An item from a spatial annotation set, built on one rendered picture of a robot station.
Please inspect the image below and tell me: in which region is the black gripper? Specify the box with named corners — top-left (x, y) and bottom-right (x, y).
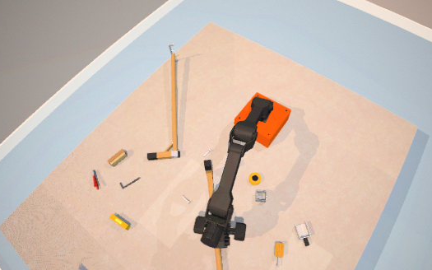
top-left (193, 216), bottom-right (246, 242)

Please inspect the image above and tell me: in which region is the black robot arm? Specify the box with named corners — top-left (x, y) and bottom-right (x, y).
top-left (200, 96), bottom-right (273, 249)

